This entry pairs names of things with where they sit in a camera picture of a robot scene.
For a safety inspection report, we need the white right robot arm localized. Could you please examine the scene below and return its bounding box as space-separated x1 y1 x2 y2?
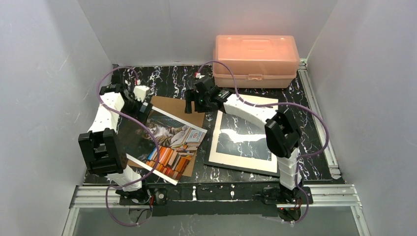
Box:
184 76 301 190

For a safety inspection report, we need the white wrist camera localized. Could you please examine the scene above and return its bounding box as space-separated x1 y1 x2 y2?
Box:
133 85 150 102
195 73 205 83

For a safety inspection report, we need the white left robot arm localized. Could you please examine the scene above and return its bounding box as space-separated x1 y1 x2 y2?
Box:
78 84 152 192

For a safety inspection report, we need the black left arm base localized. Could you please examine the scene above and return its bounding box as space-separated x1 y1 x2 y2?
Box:
116 186 168 206

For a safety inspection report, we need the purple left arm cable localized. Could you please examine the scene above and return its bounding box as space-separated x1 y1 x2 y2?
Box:
97 66 161 227

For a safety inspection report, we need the black picture frame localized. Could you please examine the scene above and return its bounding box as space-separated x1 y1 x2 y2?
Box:
204 92 284 178

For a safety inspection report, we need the white mat board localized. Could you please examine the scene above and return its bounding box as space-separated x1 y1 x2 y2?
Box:
208 93 279 174

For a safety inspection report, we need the aluminium front rail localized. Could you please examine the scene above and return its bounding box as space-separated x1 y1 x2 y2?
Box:
70 183 362 208

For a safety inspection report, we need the aluminium right rail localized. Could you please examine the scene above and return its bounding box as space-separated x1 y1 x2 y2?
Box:
298 59 342 180

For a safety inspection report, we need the cat photo print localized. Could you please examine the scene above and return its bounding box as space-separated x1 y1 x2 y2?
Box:
117 107 207 185

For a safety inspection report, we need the pink plastic storage box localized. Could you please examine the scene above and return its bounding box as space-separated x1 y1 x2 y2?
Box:
213 35 300 89

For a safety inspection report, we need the brown cardboard backing board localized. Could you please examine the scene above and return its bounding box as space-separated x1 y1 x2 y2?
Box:
123 96 205 177

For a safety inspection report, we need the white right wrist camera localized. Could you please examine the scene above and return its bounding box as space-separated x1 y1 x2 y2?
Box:
195 73 205 83

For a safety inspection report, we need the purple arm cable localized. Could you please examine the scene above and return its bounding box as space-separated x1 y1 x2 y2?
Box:
97 66 161 227
195 60 330 225

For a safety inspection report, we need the aluminium rail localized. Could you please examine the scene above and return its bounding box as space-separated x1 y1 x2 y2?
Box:
298 59 342 180
70 183 362 208

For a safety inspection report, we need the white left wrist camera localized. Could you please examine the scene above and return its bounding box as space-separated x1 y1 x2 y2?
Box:
133 85 150 102

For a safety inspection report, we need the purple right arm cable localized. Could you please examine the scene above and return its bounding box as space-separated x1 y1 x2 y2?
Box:
195 60 330 225

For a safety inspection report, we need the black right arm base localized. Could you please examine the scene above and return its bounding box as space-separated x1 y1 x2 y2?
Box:
261 185 314 223

